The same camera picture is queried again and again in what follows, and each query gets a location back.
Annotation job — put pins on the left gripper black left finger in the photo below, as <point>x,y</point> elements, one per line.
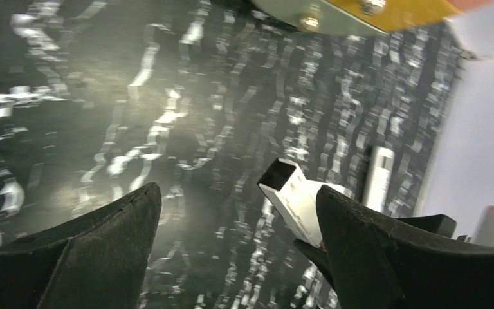
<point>97,260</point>

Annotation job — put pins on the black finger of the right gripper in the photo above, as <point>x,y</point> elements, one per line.
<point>439,224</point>

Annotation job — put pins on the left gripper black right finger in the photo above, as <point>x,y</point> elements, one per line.
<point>374,261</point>

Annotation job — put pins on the white remote control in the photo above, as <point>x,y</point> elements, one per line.
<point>294,197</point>
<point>378,178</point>

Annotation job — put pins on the black marble pattern mat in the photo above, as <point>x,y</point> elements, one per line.
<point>98,98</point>

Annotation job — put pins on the round pastel drawer box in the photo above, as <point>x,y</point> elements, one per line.
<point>363,17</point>

